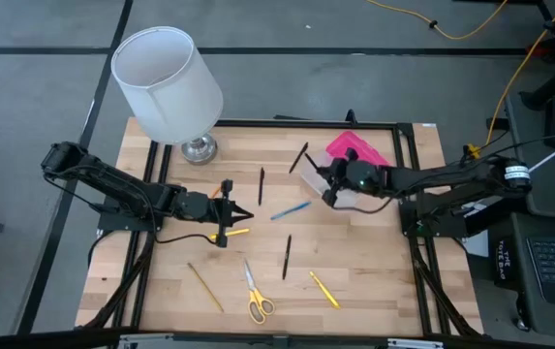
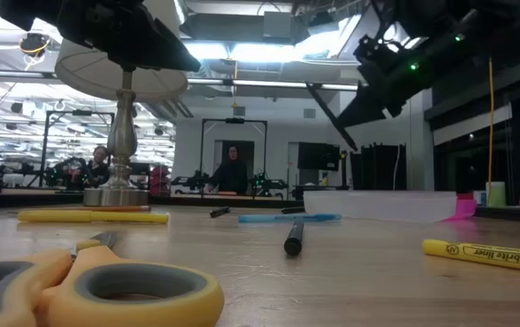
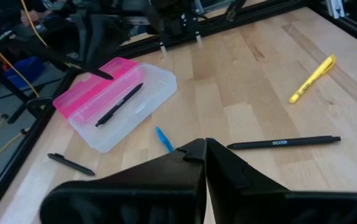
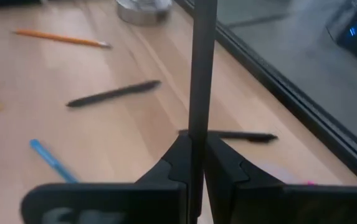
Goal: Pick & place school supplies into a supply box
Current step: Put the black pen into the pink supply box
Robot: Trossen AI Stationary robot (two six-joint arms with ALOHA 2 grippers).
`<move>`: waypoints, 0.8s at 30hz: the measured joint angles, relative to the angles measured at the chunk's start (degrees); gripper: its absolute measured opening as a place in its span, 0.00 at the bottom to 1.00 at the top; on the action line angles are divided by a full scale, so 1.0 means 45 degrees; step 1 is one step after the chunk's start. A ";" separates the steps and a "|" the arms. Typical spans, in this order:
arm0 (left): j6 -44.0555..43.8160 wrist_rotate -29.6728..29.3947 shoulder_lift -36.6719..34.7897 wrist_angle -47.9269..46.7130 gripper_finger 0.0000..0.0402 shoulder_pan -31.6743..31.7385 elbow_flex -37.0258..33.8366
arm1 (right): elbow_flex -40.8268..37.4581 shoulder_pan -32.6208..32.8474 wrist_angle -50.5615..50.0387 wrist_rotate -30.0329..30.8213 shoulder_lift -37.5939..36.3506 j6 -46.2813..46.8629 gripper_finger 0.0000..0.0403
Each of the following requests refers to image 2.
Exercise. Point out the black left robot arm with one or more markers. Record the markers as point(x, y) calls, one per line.
point(28, 11)

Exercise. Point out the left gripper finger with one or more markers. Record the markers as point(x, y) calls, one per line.
point(164, 50)

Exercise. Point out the black aluminium table frame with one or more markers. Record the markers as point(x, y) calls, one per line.
point(187, 201)

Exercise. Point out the black folded panels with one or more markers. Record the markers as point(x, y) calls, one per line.
point(377, 165)

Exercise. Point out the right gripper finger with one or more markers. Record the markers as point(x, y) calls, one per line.
point(366, 106)

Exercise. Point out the plain yellow highlighter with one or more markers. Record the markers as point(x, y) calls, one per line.
point(91, 216)

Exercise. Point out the pink background object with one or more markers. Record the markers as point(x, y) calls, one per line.
point(159, 179)

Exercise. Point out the distant black rig frame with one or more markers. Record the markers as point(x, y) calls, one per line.
point(80, 112)
point(234, 121)

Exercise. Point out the person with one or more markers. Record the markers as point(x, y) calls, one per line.
point(98, 170)
point(232, 175)

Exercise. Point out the overhead light bar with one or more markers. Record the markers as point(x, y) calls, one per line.
point(277, 84)

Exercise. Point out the orange pencil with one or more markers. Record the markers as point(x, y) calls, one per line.
point(123, 209)

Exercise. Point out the yellow brite liner highlighter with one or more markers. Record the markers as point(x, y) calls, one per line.
point(482, 254)

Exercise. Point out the blue pen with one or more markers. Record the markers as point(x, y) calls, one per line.
point(287, 218)

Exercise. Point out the white shade silver table lamp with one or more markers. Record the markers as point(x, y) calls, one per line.
point(121, 136)

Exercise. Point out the pink lid clear pencil box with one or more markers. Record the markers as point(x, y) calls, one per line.
point(377, 204)

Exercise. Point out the black monitor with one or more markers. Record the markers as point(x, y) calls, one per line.
point(318, 156)

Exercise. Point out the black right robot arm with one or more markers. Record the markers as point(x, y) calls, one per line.
point(445, 27)

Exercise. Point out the green white cup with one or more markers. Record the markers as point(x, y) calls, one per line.
point(495, 194)

